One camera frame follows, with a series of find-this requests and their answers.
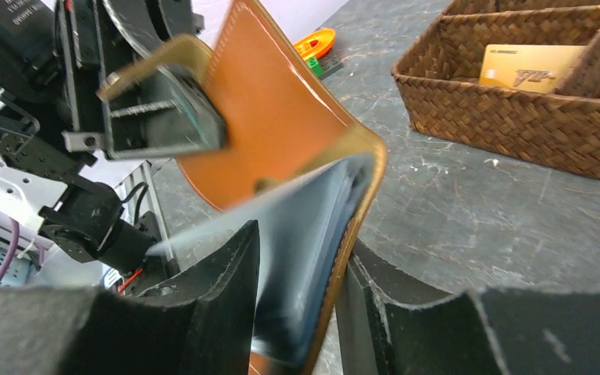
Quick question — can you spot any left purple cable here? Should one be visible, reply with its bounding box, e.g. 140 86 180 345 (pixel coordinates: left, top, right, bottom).
0 217 48 288

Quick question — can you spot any orange plastic letter toy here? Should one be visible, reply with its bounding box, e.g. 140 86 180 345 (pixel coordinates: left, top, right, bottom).
294 28 337 60

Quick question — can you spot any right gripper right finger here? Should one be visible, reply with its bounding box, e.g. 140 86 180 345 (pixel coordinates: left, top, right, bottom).
336 242 600 374

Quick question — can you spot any brown leather card holder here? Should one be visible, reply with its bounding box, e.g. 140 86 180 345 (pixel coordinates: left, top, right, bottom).
98 1 387 374

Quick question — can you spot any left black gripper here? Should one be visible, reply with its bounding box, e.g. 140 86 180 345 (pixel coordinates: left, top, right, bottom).
0 1 226 165

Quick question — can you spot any gold card in basket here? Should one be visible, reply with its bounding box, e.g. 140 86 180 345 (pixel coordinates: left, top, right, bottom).
479 45 585 93

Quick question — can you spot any brown wicker divided basket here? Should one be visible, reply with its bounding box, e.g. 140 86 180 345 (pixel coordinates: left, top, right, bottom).
391 1 600 180

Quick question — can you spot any green toy block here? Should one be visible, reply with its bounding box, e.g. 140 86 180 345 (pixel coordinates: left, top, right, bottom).
305 57 324 77

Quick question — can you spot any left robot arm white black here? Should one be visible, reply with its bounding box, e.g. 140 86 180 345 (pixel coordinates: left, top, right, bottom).
0 1 227 273

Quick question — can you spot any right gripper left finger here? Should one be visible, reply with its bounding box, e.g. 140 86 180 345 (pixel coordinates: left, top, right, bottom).
0 221 259 374

